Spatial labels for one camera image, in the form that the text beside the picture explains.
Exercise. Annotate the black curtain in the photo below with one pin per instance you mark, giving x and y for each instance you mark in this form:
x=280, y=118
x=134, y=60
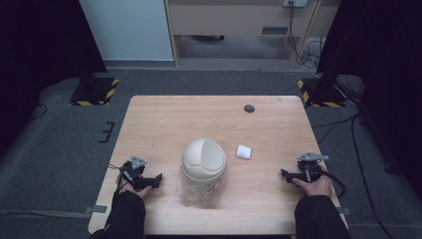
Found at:
x=36, y=49
x=384, y=49

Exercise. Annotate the grey power strip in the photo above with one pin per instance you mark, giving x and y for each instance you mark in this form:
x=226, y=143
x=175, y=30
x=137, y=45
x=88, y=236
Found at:
x=295, y=2

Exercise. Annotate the beige swing-lid trash can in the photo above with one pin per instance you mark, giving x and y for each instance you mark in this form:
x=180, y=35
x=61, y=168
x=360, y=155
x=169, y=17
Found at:
x=204, y=162

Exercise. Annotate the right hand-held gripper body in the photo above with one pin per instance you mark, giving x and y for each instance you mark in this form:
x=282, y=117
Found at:
x=311, y=167

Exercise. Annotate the person's right hand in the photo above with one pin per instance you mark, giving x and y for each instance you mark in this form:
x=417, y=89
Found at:
x=315, y=187

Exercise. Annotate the dark round table grommet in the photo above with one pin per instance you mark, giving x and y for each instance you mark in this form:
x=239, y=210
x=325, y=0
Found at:
x=249, y=108

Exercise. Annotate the clear plastic bag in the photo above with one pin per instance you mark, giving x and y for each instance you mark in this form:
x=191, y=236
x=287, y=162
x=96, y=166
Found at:
x=185, y=194

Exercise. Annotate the dark label plate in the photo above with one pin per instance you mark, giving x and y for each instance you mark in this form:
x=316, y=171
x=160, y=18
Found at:
x=274, y=30

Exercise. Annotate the light wooden desk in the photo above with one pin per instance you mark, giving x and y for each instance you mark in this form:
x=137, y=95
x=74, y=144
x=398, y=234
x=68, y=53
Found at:
x=232, y=18

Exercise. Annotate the person's left hand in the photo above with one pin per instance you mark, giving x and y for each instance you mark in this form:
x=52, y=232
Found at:
x=137, y=190

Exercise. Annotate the black stand base striped edge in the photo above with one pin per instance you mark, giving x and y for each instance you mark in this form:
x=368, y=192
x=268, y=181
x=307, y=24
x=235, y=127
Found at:
x=320, y=94
x=94, y=91

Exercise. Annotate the white panel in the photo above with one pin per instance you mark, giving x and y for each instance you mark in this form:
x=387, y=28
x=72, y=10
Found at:
x=126, y=30

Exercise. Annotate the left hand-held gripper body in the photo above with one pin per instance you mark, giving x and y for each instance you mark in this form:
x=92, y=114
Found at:
x=134, y=170

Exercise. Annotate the grey tape strip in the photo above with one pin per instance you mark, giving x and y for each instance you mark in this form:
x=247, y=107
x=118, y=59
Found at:
x=96, y=209
x=345, y=211

